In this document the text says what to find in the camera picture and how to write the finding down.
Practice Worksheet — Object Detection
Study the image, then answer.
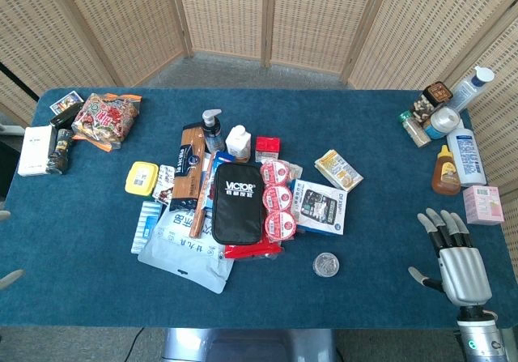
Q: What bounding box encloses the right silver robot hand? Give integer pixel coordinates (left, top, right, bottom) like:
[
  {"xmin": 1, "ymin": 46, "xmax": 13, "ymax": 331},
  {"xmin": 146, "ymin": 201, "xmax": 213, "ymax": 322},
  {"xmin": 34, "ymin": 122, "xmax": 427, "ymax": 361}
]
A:
[{"xmin": 407, "ymin": 207, "xmax": 494, "ymax": 307}]

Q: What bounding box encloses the brown spaghetti pack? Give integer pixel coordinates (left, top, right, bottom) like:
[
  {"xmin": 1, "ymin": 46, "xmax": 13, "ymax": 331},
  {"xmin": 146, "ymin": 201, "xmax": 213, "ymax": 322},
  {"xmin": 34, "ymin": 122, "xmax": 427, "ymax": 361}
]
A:
[{"xmin": 168, "ymin": 121, "xmax": 206, "ymax": 212}]

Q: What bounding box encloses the spice jar green lid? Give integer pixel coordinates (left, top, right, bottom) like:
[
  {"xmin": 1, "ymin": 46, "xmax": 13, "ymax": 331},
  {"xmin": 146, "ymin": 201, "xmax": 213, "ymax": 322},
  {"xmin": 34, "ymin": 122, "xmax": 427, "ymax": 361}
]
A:
[{"xmin": 400, "ymin": 111, "xmax": 432, "ymax": 149}]

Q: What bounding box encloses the small red box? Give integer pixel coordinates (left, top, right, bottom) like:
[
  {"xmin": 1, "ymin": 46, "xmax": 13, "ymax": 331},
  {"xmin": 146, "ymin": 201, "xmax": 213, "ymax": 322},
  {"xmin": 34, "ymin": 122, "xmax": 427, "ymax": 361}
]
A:
[{"xmin": 254, "ymin": 136, "xmax": 282, "ymax": 164}]

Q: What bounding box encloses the white rectangular box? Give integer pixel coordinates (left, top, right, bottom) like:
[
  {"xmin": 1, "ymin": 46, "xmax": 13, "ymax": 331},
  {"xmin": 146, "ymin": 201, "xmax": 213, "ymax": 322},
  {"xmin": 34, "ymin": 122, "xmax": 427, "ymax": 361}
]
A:
[{"xmin": 17, "ymin": 125, "xmax": 57, "ymax": 177}]

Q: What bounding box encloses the clear plastic snack packet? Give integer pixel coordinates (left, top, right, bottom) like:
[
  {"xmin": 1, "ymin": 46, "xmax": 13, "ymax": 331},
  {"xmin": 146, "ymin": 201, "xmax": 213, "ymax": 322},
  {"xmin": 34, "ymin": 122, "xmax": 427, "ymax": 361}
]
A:
[{"xmin": 286, "ymin": 161, "xmax": 304, "ymax": 183}]

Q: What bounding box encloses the blue jar white lid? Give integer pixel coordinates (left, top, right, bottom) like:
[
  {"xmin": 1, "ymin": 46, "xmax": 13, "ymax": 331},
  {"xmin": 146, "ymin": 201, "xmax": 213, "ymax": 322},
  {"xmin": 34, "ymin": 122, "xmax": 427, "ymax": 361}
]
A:
[{"xmin": 429, "ymin": 107, "xmax": 462, "ymax": 141}]

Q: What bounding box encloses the white blue calculator package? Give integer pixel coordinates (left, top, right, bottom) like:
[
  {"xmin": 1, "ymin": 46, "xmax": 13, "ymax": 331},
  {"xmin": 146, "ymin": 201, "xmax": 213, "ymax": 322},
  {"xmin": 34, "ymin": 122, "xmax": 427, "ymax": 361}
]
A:
[{"xmin": 290, "ymin": 178, "xmax": 349, "ymax": 236}]

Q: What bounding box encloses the small colourful card packet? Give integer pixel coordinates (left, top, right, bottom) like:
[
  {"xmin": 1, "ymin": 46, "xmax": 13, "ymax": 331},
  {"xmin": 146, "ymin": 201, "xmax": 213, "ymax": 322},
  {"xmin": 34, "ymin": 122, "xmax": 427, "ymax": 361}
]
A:
[{"xmin": 49, "ymin": 90, "xmax": 84, "ymax": 115}]

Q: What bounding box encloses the red-lidded round cup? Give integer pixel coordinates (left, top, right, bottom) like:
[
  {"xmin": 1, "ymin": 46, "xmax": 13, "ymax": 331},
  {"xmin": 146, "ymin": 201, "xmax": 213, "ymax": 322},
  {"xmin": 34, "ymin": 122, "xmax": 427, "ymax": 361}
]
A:
[
  {"xmin": 260, "ymin": 159, "xmax": 291, "ymax": 185},
  {"xmin": 264, "ymin": 210, "xmax": 297, "ymax": 241},
  {"xmin": 262, "ymin": 184, "xmax": 293, "ymax": 211}
]

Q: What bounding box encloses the dark pump dispenser bottle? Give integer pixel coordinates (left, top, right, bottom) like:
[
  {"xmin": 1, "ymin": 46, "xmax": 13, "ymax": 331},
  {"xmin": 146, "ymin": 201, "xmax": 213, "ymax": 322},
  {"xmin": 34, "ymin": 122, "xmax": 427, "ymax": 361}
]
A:
[{"xmin": 201, "ymin": 109, "xmax": 226, "ymax": 154}]

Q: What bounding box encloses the yellow white sachet pack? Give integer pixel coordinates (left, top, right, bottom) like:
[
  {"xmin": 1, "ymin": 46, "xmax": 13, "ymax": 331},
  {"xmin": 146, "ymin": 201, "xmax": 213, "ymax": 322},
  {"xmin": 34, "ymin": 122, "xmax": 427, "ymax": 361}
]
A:
[{"xmin": 314, "ymin": 148, "xmax": 364, "ymax": 193}]

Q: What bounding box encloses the red white snack packet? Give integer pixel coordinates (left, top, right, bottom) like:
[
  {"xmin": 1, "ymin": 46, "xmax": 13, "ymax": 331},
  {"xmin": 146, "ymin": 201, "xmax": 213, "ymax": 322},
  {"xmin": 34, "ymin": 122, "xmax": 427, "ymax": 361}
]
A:
[{"xmin": 151, "ymin": 164, "xmax": 176, "ymax": 206}]

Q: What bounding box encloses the black floor cable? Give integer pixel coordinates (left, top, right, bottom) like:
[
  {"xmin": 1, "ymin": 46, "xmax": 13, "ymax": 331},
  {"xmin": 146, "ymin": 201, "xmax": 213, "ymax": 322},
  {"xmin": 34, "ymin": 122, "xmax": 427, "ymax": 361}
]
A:
[{"xmin": 121, "ymin": 328, "xmax": 146, "ymax": 362}]

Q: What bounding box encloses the large white plastic pouch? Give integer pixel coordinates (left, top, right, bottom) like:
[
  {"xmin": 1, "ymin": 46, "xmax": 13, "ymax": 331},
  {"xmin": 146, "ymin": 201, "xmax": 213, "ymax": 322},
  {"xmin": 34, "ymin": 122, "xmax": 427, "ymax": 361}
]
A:
[{"xmin": 137, "ymin": 209, "xmax": 236, "ymax": 295}]

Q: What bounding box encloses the small round clear container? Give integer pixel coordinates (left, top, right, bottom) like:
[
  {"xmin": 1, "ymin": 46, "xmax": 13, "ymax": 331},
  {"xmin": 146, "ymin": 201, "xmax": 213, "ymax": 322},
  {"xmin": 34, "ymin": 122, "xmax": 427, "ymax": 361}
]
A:
[{"xmin": 312, "ymin": 251, "xmax": 342, "ymax": 279}]

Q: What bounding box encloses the blue white toothpaste box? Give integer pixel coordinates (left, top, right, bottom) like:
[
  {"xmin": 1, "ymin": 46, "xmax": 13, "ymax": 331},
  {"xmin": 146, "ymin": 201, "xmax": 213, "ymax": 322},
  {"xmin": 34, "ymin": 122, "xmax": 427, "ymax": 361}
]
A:
[{"xmin": 201, "ymin": 150, "xmax": 236, "ymax": 211}]

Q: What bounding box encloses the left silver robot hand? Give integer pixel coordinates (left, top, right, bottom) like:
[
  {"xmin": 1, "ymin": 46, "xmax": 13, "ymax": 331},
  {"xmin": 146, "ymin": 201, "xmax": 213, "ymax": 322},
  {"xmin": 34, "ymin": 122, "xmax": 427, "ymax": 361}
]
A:
[{"xmin": 0, "ymin": 209, "xmax": 26, "ymax": 292}]

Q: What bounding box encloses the amber honey squeeze bottle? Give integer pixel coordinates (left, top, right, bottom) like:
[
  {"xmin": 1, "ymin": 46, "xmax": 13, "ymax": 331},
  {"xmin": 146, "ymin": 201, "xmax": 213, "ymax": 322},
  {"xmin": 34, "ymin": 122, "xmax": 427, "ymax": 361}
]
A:
[{"xmin": 431, "ymin": 144, "xmax": 462, "ymax": 196}]

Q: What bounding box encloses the red instant noodle bag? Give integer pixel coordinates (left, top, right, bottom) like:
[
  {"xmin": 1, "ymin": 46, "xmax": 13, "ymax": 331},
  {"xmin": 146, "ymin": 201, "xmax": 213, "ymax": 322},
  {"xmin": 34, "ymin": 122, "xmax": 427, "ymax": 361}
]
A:
[{"xmin": 70, "ymin": 92, "xmax": 143, "ymax": 152}]

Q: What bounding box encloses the red flat package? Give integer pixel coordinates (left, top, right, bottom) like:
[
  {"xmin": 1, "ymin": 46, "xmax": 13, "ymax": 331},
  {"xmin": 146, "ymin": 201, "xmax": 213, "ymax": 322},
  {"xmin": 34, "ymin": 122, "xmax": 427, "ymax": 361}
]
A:
[{"xmin": 223, "ymin": 232, "xmax": 284, "ymax": 260}]

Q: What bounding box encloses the black flat case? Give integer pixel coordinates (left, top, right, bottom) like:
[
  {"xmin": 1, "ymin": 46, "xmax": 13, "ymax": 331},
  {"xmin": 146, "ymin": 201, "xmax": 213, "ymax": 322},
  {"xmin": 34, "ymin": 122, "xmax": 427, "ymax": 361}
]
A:
[{"xmin": 49, "ymin": 101, "xmax": 85, "ymax": 130}]

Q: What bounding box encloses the clear bottle blue white cap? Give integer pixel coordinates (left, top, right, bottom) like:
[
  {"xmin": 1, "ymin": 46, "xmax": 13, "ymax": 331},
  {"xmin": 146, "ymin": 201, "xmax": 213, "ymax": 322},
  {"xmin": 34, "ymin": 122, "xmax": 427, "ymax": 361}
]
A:
[{"xmin": 448, "ymin": 65, "xmax": 496, "ymax": 114}]

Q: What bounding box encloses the blue white striped pack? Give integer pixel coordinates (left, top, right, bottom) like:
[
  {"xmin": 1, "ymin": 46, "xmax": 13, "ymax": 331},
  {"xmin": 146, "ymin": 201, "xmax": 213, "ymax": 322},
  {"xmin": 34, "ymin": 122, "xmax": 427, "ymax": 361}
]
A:
[{"xmin": 129, "ymin": 200, "xmax": 163, "ymax": 255}]

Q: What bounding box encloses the white bottle blue label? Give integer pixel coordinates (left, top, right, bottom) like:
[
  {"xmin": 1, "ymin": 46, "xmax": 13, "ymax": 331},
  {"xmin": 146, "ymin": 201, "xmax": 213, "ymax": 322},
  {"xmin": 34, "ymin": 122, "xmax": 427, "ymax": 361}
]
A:
[{"xmin": 446, "ymin": 128, "xmax": 488, "ymax": 188}]

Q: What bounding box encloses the black Victor zip pouch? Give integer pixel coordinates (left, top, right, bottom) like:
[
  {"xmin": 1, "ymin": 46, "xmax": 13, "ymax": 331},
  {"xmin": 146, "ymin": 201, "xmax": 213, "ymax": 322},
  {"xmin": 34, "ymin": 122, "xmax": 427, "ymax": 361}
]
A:
[{"xmin": 211, "ymin": 163, "xmax": 265, "ymax": 245}]

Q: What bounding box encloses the white bottle orange label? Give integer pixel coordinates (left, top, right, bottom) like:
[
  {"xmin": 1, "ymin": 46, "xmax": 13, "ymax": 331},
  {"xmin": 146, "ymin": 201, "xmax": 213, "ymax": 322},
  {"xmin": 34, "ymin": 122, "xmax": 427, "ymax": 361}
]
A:
[{"xmin": 224, "ymin": 125, "xmax": 253, "ymax": 164}]

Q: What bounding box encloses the pink box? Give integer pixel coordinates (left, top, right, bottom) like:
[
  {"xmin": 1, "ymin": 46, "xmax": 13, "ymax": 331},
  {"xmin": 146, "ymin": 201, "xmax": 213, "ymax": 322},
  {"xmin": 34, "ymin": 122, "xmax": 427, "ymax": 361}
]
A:
[{"xmin": 462, "ymin": 185, "xmax": 505, "ymax": 226}]

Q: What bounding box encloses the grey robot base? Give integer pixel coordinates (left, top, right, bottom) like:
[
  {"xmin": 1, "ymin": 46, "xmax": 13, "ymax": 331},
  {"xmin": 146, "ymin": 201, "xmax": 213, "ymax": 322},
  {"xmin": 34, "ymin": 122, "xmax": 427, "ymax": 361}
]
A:
[{"xmin": 160, "ymin": 328, "xmax": 338, "ymax": 362}]

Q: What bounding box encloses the woven bamboo folding screen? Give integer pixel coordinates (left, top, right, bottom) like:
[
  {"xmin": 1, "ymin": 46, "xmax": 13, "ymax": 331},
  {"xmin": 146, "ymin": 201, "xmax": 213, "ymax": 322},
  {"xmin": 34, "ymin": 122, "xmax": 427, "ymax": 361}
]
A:
[{"xmin": 0, "ymin": 0, "xmax": 518, "ymax": 233}]

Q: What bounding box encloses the blue table cloth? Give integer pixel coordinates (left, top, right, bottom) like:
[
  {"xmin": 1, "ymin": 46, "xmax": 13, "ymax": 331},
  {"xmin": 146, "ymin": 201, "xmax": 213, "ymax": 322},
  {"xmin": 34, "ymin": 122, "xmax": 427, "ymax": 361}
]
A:
[{"xmin": 0, "ymin": 87, "xmax": 513, "ymax": 330}]

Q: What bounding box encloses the yellow lidded box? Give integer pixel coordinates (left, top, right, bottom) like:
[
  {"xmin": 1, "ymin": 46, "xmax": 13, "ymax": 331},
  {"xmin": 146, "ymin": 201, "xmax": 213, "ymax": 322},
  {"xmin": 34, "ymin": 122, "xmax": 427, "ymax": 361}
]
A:
[{"xmin": 124, "ymin": 160, "xmax": 159, "ymax": 197}]

